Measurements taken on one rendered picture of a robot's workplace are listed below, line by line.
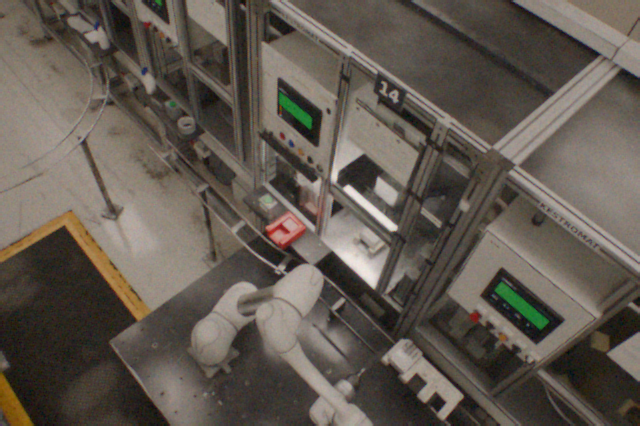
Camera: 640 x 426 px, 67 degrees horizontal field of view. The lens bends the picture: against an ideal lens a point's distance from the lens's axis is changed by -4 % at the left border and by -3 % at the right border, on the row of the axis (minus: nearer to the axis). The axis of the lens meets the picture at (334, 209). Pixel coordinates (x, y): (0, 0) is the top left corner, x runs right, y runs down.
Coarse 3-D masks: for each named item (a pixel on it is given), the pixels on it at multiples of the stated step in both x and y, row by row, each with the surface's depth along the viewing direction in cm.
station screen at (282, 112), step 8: (280, 88) 199; (288, 96) 198; (296, 104) 196; (280, 112) 209; (288, 112) 204; (288, 120) 208; (296, 120) 203; (312, 120) 194; (296, 128) 206; (304, 128) 202; (312, 128) 198; (304, 136) 205
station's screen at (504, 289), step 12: (492, 288) 169; (504, 288) 164; (516, 288) 159; (492, 300) 172; (504, 300) 167; (516, 300) 163; (528, 300) 158; (504, 312) 171; (516, 312) 166; (528, 312) 161; (540, 312) 157; (528, 324) 165; (540, 324) 160
